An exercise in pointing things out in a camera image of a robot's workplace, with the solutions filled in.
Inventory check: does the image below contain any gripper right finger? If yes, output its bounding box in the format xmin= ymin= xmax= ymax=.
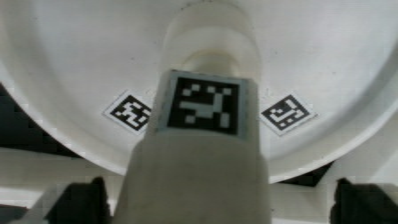
xmin=329 ymin=178 xmax=398 ymax=224

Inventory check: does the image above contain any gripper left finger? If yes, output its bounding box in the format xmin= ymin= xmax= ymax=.
xmin=16 ymin=176 xmax=114 ymax=224

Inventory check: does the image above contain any white cylindrical table leg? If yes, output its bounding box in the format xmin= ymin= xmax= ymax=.
xmin=112 ymin=70 xmax=272 ymax=224

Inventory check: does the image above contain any white round table top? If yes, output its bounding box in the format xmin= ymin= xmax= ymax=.
xmin=0 ymin=0 xmax=398 ymax=181

